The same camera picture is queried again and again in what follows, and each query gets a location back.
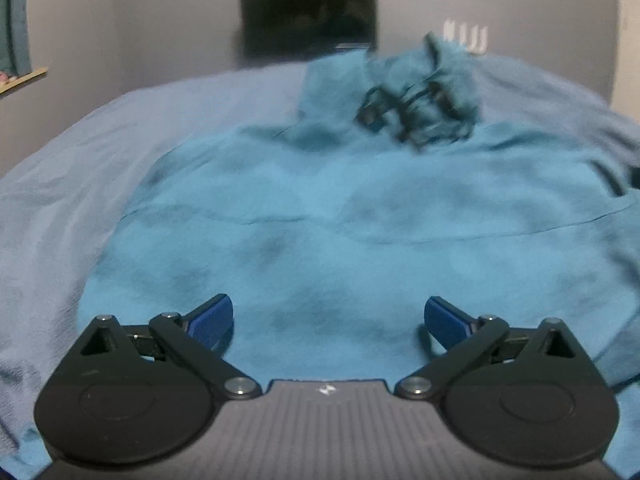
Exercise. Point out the white router with antennas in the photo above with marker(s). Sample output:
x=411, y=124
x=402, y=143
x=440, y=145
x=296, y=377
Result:
x=474, y=38

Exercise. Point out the teal curtain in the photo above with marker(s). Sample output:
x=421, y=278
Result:
x=15, y=58

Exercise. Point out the light blue fleece blanket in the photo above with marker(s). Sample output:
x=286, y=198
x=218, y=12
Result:
x=75, y=169

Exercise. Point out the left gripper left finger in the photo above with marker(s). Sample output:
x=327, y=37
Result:
x=133, y=394

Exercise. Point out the black television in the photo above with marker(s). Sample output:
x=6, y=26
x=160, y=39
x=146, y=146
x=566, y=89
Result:
x=307, y=28

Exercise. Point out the teal large garment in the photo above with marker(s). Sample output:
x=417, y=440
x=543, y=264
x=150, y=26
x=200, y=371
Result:
x=350, y=229

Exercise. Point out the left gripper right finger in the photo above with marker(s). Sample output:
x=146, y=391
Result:
x=528, y=397

